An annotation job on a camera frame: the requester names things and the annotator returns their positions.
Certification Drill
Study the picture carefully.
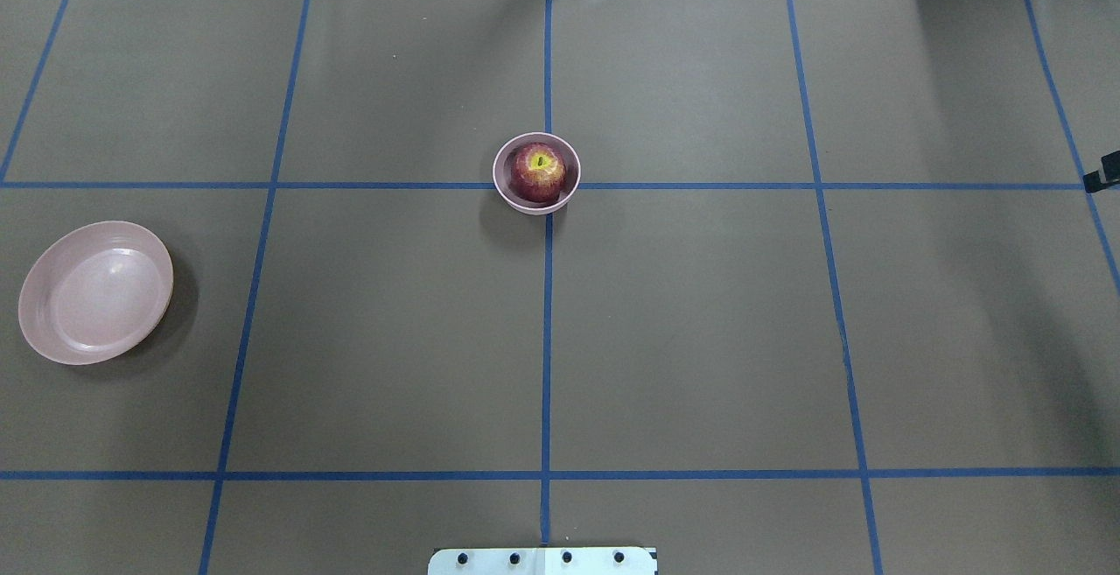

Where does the red apple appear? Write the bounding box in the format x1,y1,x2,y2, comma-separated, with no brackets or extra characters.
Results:
508,142,567,204

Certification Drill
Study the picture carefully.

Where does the pink bowl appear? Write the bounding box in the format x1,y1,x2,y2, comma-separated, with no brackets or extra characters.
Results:
492,132,584,215

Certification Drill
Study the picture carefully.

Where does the pink plate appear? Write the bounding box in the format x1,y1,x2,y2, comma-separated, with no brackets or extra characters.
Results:
17,221,175,365

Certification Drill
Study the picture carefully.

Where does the brown paper table cover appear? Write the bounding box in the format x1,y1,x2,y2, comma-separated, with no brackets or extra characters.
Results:
1,0,1119,574

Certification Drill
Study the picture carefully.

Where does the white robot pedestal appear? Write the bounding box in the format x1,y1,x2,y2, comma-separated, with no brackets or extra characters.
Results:
427,546,659,574

